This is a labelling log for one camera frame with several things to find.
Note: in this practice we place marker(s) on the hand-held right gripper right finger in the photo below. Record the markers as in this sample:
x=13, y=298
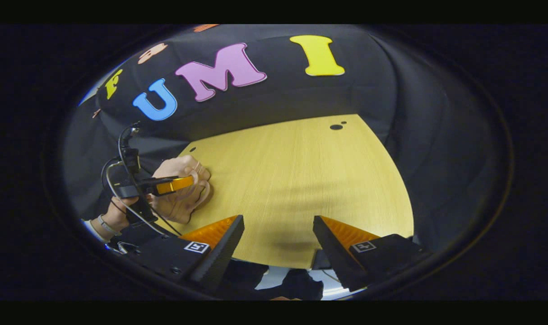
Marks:
x=332, y=253

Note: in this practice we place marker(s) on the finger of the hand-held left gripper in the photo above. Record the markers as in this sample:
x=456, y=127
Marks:
x=174, y=185

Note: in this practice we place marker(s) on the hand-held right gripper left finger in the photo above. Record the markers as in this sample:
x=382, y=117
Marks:
x=220, y=257

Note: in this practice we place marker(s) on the grey wristband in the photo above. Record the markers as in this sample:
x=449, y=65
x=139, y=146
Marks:
x=106, y=224

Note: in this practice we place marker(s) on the person's dark trousers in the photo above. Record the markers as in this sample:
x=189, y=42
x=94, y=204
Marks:
x=301, y=284

